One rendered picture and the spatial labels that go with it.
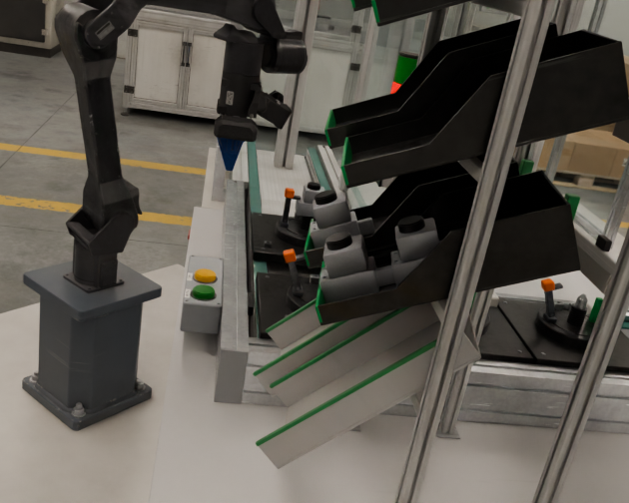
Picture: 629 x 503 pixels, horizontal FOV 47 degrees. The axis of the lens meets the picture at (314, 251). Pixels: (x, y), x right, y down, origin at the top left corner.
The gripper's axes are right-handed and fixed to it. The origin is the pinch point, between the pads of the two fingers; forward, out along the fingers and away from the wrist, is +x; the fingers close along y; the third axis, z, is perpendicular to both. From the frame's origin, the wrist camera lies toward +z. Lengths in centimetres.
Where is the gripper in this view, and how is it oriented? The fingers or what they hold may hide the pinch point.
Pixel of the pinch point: (232, 149)
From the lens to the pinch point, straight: 116.8
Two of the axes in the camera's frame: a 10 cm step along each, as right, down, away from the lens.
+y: -1.0, -4.0, 9.1
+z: 9.8, 1.1, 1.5
